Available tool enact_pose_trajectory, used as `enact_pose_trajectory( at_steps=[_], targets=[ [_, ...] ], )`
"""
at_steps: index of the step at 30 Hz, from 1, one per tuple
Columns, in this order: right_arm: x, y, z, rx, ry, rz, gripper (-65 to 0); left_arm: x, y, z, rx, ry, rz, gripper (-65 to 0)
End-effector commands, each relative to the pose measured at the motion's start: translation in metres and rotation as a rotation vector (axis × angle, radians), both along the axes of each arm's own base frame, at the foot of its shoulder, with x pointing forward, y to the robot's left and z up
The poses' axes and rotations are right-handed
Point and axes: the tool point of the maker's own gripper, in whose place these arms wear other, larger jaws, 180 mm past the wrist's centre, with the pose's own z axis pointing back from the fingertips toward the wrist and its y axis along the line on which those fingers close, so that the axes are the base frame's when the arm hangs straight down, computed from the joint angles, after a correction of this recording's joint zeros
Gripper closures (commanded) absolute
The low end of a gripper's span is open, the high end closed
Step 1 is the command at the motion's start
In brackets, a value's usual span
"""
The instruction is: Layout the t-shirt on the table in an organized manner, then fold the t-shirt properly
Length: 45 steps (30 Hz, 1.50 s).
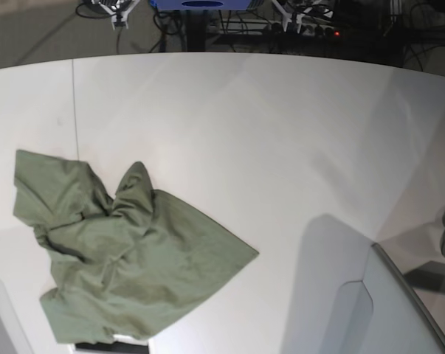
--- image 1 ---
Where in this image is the green t-shirt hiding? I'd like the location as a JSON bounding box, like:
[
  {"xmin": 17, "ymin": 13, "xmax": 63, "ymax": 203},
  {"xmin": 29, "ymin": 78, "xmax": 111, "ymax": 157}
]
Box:
[{"xmin": 13, "ymin": 150, "xmax": 258, "ymax": 344}]

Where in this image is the power strip with red light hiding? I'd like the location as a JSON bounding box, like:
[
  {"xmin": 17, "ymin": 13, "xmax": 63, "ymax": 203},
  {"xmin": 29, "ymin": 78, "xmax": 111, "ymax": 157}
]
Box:
[{"xmin": 271, "ymin": 23, "xmax": 342, "ymax": 39}]

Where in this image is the blue plastic bin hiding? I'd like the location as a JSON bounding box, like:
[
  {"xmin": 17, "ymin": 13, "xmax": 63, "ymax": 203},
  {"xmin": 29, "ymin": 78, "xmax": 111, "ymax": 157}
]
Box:
[{"xmin": 151, "ymin": 0, "xmax": 251, "ymax": 10}]

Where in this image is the grey metal stand right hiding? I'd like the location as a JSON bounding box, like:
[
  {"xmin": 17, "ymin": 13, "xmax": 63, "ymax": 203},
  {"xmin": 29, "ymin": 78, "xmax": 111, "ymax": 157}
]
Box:
[{"xmin": 370, "ymin": 206, "xmax": 445, "ymax": 354}]

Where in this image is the black table leg post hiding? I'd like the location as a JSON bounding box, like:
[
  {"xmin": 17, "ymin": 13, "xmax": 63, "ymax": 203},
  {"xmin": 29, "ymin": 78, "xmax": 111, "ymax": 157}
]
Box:
[{"xmin": 184, "ymin": 10, "xmax": 208, "ymax": 52}]

